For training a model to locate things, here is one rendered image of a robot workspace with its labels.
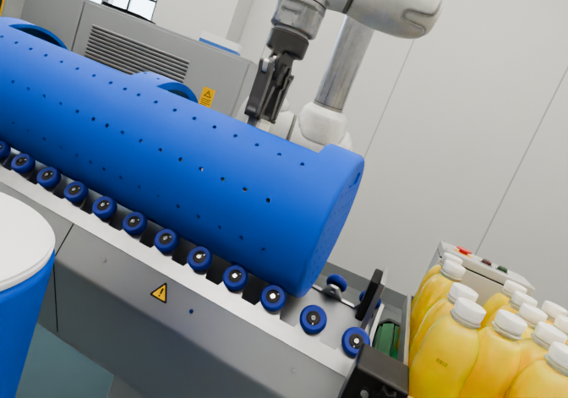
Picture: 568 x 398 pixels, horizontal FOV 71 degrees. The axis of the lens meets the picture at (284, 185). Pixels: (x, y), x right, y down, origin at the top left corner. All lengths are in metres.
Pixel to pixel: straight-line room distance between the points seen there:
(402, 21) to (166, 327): 0.68
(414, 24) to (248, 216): 0.45
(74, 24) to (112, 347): 2.24
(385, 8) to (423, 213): 2.91
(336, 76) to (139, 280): 0.83
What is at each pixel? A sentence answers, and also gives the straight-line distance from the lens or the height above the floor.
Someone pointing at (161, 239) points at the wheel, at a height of 0.96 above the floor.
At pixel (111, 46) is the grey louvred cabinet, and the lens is 2.70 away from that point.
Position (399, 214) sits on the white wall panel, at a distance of 3.55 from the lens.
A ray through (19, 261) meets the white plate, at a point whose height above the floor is 1.04.
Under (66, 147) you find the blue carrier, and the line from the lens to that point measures 0.86.
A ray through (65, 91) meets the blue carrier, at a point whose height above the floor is 1.14.
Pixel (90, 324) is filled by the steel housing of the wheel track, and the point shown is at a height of 0.73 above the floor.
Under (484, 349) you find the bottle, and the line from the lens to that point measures 0.67.
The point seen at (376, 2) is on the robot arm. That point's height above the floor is 1.49.
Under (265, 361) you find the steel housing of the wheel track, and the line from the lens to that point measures 0.72.
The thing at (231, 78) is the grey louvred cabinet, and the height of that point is 1.32.
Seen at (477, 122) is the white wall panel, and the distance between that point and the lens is 3.60.
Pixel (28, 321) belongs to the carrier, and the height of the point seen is 0.97.
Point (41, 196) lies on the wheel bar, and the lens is 0.95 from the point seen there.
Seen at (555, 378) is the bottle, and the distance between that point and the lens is 0.66.
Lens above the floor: 1.26
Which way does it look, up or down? 10 degrees down
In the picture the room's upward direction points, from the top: 21 degrees clockwise
